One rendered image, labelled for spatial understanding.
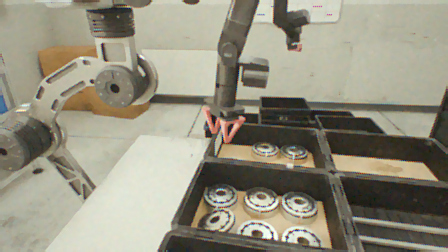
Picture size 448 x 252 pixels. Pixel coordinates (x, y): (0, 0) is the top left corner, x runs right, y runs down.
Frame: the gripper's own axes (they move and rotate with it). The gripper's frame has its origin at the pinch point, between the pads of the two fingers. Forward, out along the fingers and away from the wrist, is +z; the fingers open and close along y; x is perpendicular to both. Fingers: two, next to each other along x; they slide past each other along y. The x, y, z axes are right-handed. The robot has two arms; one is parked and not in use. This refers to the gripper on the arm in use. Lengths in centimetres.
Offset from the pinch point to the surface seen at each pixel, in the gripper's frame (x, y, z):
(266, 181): -15.6, -5.6, 16.6
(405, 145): -71, -20, 9
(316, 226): -18.2, -23.6, 20.7
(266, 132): -35.9, 16.4, 13.1
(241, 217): -3.4, -9.5, 22.6
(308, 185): -24.2, -14.6, 15.1
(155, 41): -108, 305, 19
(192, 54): -141, 263, 28
